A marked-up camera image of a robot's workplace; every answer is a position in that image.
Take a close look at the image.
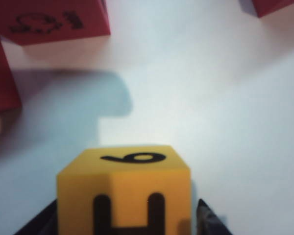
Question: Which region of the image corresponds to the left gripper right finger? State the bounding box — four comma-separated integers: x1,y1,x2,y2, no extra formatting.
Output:
197,198,233,235

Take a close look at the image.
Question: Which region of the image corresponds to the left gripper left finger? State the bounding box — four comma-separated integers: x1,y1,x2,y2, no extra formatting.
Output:
14,198,58,235

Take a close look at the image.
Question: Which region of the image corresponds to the yellow foam block digit three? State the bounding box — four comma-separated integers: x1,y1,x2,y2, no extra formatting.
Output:
56,144,192,235

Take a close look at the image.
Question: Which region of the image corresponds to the red foam block letter T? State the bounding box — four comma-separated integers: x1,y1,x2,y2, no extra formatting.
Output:
0,31,23,116

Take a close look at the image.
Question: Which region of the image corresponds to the red foam block rabbit print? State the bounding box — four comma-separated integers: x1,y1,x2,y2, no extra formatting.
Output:
0,0,111,47

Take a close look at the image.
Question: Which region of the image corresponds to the red foam block letter J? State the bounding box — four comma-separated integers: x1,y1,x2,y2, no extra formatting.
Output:
250,0,294,18

